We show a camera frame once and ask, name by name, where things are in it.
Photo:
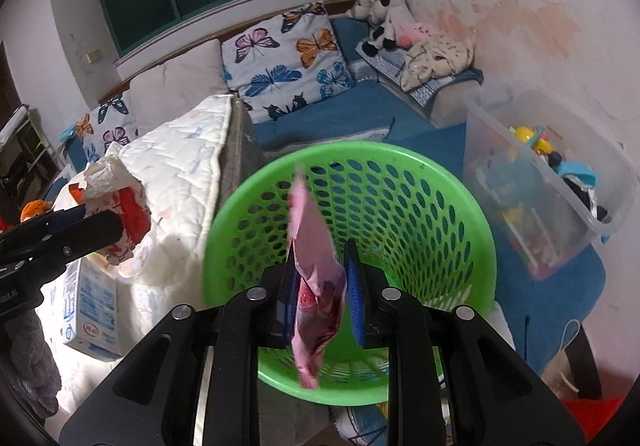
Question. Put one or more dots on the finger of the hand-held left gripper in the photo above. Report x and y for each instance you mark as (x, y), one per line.
(67, 217)
(100, 231)

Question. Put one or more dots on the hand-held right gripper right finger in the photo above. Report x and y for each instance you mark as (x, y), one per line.
(354, 296)

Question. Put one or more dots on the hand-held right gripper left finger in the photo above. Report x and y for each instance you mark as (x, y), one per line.
(289, 296)

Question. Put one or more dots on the white red plastic bag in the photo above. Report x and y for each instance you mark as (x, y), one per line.
(131, 211)

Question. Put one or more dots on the pink snack wrapper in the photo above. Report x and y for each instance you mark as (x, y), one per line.
(312, 246)

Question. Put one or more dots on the green plastic mesh basket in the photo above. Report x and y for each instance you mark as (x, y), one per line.
(216, 266)

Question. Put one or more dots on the person's left hand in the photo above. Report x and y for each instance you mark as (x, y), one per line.
(32, 361)

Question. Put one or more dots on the orange plush toy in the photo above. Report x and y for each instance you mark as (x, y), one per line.
(35, 210)

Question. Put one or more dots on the white blue milk carton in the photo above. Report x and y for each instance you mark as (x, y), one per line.
(90, 306)

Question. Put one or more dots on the teal plastic item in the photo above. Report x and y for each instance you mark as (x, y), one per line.
(67, 134)

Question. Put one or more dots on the dark metal shelf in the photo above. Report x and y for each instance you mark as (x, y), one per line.
(22, 141)

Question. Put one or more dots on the small butterfly print pillow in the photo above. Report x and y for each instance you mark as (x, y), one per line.
(112, 126)

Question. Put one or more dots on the white quilted mattress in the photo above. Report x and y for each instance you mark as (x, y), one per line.
(175, 161)

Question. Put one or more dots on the blue knitted cloth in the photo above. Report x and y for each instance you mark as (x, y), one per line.
(362, 423)

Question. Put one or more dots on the plain pale pink pillow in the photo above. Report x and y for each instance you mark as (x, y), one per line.
(175, 81)

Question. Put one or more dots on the clear plastic storage box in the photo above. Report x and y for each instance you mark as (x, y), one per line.
(492, 166)

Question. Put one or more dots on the blue checked folded blanket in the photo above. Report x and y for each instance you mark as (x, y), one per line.
(425, 93)

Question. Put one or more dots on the yellow plastic toy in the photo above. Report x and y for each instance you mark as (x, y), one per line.
(525, 136)

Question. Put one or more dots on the large butterfly print pillow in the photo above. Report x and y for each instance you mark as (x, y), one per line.
(280, 56)

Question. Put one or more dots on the beige spotted cloth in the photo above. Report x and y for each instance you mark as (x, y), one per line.
(440, 56)

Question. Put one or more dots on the light blue plastic toy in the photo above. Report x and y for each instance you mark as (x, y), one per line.
(577, 172)

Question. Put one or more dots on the red cloth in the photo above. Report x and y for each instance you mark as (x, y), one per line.
(592, 418)

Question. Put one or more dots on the pink plush toy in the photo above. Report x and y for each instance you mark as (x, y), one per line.
(420, 32)

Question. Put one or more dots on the black white cow plush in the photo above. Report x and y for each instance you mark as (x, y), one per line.
(395, 11)

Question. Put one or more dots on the wall switch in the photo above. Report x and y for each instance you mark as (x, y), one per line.
(93, 56)

